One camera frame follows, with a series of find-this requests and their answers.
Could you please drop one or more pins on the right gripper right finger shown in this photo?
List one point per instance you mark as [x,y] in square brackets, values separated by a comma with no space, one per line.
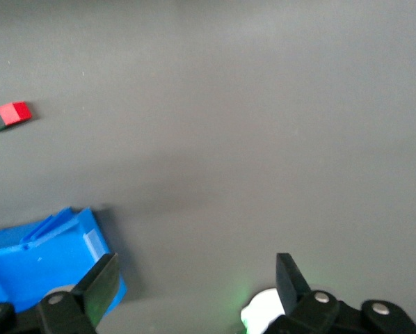
[291,285]

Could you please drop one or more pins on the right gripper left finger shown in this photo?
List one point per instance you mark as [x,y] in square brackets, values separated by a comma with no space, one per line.
[100,288]

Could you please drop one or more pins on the small red cube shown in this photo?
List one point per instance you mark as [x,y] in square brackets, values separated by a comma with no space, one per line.
[15,113]

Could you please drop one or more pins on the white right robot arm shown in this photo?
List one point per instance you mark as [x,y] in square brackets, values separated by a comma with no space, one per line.
[260,309]

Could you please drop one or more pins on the blue plastic bin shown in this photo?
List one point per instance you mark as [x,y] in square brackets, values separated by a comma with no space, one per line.
[37,264]

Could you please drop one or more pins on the dark grey table cloth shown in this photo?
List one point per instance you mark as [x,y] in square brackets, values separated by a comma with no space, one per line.
[229,104]

